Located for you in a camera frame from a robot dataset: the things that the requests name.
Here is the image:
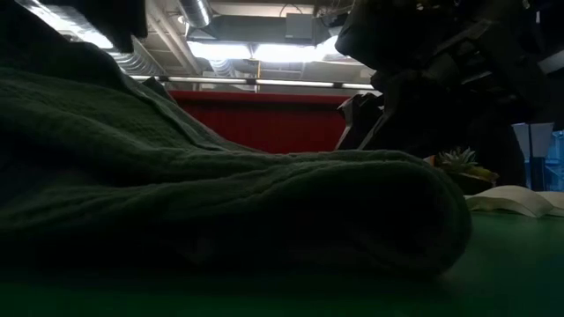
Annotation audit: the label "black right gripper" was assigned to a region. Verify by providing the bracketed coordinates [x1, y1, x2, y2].
[334, 0, 564, 186]

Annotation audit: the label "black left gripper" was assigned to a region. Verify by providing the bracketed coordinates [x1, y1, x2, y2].
[41, 0, 150, 55]

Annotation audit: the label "dark green garment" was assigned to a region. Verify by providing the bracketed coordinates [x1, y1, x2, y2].
[0, 2, 473, 283]

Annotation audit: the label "red plastic laundry bin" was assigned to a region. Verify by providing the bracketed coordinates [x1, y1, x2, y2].
[169, 90, 382, 155]

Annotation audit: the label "long ceiling light strip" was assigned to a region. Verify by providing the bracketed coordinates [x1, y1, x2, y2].
[130, 74, 376, 91]

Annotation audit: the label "small potted succulent plant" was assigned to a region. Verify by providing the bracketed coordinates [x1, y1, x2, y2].
[434, 146, 501, 196]

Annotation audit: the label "cream canvas tote bag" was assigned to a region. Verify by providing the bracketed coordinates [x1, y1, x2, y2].
[464, 184, 564, 218]

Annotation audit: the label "white board on stand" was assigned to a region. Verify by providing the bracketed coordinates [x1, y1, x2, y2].
[512, 122, 555, 191]

